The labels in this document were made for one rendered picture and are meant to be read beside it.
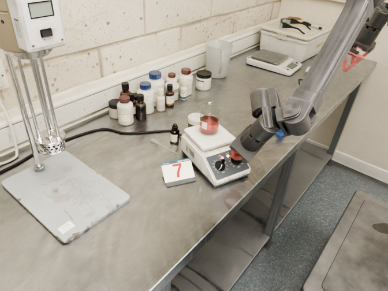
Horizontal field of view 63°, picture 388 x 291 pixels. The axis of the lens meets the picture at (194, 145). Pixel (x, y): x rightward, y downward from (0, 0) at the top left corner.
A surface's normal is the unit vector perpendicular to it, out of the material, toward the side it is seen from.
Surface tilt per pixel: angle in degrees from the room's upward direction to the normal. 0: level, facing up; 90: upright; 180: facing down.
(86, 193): 0
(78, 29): 90
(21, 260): 0
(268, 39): 94
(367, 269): 0
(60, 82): 90
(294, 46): 94
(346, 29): 41
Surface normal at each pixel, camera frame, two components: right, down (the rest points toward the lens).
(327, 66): -0.43, -0.38
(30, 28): 0.78, 0.40
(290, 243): 0.07, -0.81
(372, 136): -0.62, 0.42
